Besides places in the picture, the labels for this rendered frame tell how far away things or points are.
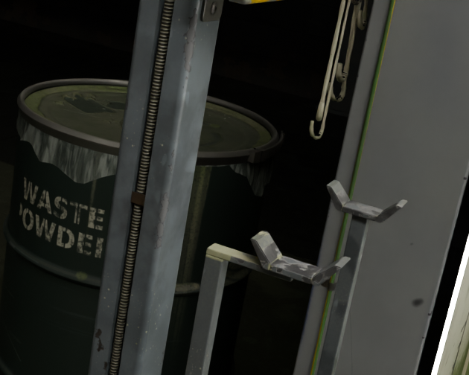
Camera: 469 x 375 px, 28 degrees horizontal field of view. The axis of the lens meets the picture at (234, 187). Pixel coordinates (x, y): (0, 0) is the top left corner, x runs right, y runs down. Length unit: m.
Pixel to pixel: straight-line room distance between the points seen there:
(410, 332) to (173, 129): 0.63
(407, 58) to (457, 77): 0.07
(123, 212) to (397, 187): 0.53
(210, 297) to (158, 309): 0.15
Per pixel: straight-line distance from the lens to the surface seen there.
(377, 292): 1.38
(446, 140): 1.30
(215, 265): 0.79
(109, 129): 1.96
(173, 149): 0.87
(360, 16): 1.37
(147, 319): 0.93
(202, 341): 0.82
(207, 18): 0.85
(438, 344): 1.39
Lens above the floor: 1.38
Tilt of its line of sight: 18 degrees down
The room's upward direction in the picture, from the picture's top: 10 degrees clockwise
